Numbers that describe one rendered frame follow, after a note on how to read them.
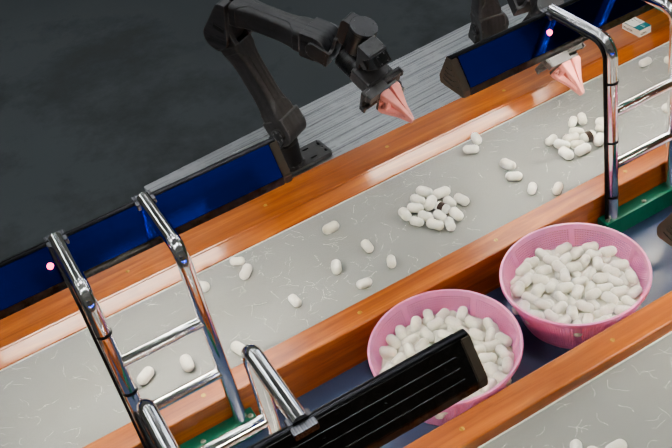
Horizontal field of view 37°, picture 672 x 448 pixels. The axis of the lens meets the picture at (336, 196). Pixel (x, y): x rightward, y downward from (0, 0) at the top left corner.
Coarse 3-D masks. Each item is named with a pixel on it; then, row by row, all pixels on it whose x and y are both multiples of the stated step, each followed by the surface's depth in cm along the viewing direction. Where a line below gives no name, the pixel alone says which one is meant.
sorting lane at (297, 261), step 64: (512, 128) 222; (640, 128) 214; (384, 192) 213; (512, 192) 205; (256, 256) 204; (320, 256) 200; (384, 256) 197; (128, 320) 196; (256, 320) 189; (320, 320) 186; (0, 384) 188; (64, 384) 185
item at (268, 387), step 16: (256, 352) 130; (256, 368) 128; (272, 368) 128; (256, 384) 136; (272, 384) 125; (144, 400) 127; (256, 400) 139; (272, 400) 139; (288, 400) 123; (144, 416) 125; (160, 416) 125; (256, 416) 142; (272, 416) 140; (288, 416) 121; (304, 416) 121; (144, 432) 124; (160, 432) 122; (240, 432) 140; (256, 432) 141; (272, 432) 142; (304, 432) 120
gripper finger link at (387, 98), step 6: (390, 90) 198; (402, 90) 205; (384, 96) 198; (390, 96) 198; (378, 102) 201; (384, 102) 201; (390, 102) 198; (396, 102) 198; (378, 108) 202; (384, 108) 202; (390, 108) 202; (402, 108) 198; (390, 114) 202; (396, 114) 201; (402, 114) 200; (408, 114) 198; (408, 120) 199
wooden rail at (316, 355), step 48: (576, 192) 198; (624, 192) 199; (480, 240) 192; (384, 288) 186; (432, 288) 185; (480, 288) 192; (336, 336) 179; (240, 384) 174; (288, 384) 179; (192, 432) 173
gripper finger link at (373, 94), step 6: (378, 84) 198; (384, 84) 198; (390, 84) 199; (396, 84) 199; (372, 90) 198; (378, 90) 198; (384, 90) 198; (396, 90) 198; (372, 96) 197; (378, 96) 198; (396, 96) 199; (402, 96) 198; (366, 102) 199; (372, 102) 198; (402, 102) 198; (396, 108) 202; (408, 108) 198
